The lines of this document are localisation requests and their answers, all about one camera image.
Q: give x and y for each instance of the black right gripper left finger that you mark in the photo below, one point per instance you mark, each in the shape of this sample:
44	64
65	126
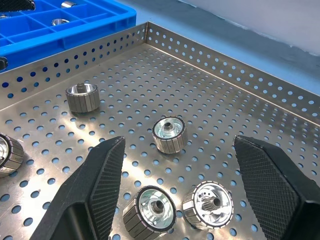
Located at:
82	200

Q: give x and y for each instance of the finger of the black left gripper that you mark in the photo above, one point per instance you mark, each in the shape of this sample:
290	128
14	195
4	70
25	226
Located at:
16	5
3	63

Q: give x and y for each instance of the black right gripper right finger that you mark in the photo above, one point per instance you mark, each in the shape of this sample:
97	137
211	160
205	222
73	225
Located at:
280	195

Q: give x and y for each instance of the blue compartment tray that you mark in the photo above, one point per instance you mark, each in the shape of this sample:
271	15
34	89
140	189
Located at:
32	23

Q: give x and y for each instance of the perforated metal tray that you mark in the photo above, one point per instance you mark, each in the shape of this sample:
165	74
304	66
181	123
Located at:
140	82

